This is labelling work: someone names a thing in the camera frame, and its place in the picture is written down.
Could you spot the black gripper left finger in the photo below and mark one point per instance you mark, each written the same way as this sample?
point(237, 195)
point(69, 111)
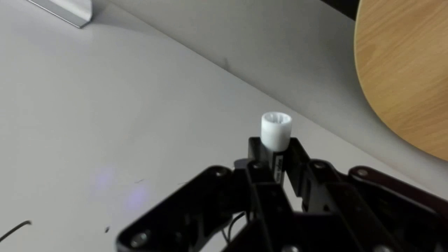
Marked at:
point(205, 210)

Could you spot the silver whiteboard marker tray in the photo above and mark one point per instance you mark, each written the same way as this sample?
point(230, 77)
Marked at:
point(65, 11)

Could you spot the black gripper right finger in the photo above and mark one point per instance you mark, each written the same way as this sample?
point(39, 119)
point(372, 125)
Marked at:
point(355, 210)

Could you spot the white dry erase marker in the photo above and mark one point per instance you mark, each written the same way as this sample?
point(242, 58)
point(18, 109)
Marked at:
point(277, 130)

